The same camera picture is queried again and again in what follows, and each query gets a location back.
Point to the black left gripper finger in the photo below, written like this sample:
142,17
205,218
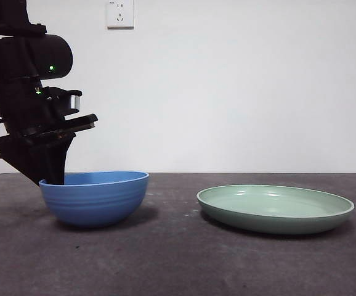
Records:
27,163
56,166

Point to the blue ribbed bowl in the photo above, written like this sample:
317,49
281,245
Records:
95,203

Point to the green round plate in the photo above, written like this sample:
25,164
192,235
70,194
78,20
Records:
276,222

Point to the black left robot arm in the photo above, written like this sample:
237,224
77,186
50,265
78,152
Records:
51,49

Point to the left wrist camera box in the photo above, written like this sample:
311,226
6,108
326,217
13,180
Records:
68,103

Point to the white wall socket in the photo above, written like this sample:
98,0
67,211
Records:
120,15

